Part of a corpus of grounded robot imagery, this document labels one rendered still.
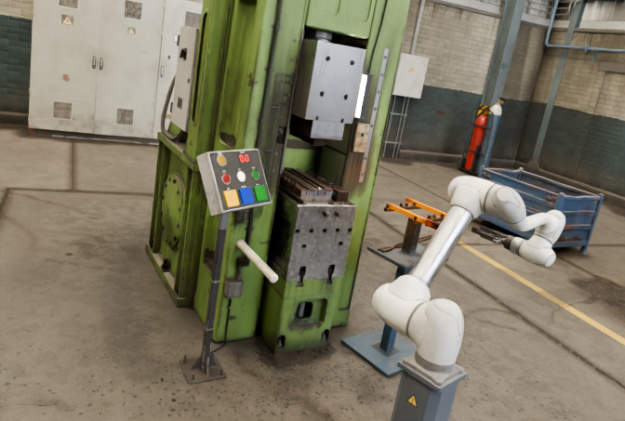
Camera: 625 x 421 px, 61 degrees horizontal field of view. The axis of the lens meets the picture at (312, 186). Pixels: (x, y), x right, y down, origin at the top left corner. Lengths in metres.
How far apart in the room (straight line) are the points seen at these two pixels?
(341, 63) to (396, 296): 1.26
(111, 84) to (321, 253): 5.46
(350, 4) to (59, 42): 5.45
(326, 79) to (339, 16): 0.37
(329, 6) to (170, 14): 5.21
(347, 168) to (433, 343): 1.38
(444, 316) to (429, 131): 8.79
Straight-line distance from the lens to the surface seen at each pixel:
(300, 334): 3.22
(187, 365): 3.03
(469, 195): 2.37
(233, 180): 2.48
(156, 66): 7.98
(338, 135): 2.89
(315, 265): 3.02
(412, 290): 2.20
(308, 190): 2.89
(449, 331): 2.10
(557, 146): 11.67
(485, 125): 10.26
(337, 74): 2.83
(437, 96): 10.69
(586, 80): 11.49
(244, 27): 3.12
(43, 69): 7.93
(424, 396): 2.20
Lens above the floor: 1.71
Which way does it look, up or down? 14 degrees down
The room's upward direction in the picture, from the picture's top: 10 degrees clockwise
